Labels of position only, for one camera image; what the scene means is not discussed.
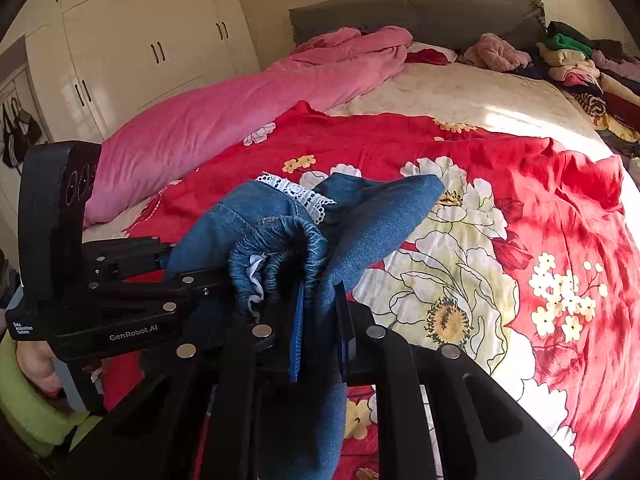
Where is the black hanging bag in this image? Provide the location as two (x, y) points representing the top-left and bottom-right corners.
(2, 98), (42, 169)

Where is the cream mattress cover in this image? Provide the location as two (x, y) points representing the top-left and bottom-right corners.
(81, 62), (640, 461)

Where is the red floral bed sheet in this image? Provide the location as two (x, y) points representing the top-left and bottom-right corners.
(98, 100), (629, 480)

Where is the pink quilt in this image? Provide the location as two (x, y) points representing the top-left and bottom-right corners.
(84, 25), (412, 226)

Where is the blue denim pants lace hem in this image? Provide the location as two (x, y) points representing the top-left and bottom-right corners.
(166, 172), (444, 479)

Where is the grey headboard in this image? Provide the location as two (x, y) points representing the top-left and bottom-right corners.
(288, 0), (547, 51)

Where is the white wardrobe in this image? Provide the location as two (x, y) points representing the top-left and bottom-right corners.
(1, 0), (259, 142)

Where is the pile of folded clothes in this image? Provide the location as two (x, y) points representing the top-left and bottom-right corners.
(512, 21), (639, 166)

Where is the green sleeve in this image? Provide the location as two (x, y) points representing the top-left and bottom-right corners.
(0, 333), (102, 457)

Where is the left hand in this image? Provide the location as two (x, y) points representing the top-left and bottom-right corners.
(15, 341), (62, 394)

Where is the pink fuzzy garment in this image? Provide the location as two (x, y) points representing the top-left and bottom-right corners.
(462, 32), (532, 73)

